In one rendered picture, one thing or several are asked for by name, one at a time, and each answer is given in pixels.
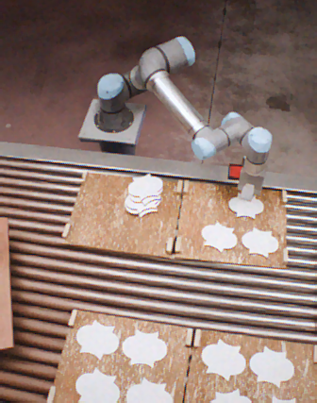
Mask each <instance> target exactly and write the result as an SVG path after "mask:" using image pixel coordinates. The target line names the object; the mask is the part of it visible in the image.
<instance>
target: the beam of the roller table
mask: <svg viewBox="0 0 317 403"><path fill-rule="evenodd" d="M0 159H7V160H29V161H36V162H44V163H52V164H58V165H67V166H74V167H83V168H91V169H98V170H107V171H114V172H123V173H130V174H138V175H149V174H150V176H162V177H169V178H177V179H186V180H193V181H202V182H209V183H217V184H225V185H233V186H238V184H239V181H238V180H229V179H227V174H228V167H225V166H218V165H209V164H201V163H192V162H185V161H176V160H161V159H152V158H144V157H135V156H128V155H119V154H110V153H102V152H94V151H86V150H77V149H70V148H61V147H54V146H45V145H39V146H37V145H30V144H21V143H7V142H0ZM262 189H265V190H272V191H280V192H282V191H283V190H284V191H287V192H288V193H302V194H309V195H317V177H313V176H299V175H290V174H282V173H275V172H265V180H264V183H263V187H262Z"/></svg>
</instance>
